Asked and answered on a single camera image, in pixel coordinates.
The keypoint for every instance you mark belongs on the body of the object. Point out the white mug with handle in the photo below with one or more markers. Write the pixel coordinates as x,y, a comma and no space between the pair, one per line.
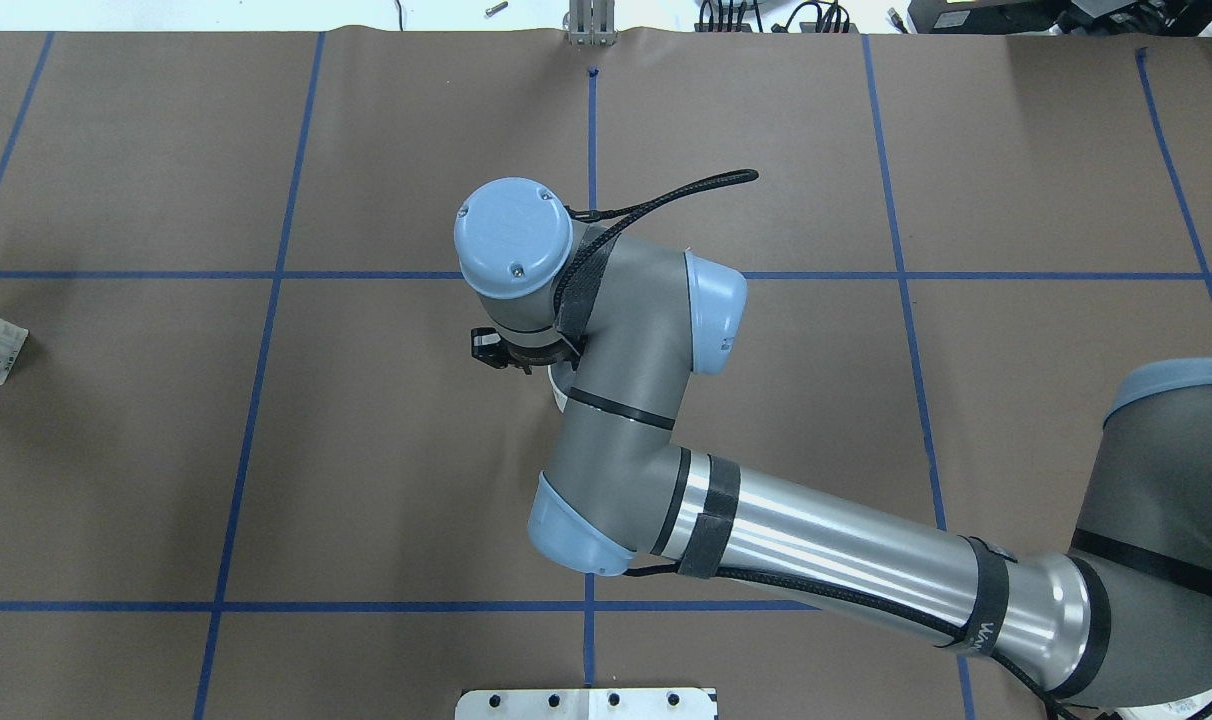
561,377

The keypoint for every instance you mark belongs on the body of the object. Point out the aluminium frame post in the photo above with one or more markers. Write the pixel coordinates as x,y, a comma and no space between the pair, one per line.
591,23

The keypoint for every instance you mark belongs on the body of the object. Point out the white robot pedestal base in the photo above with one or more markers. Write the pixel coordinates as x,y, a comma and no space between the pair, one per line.
589,703

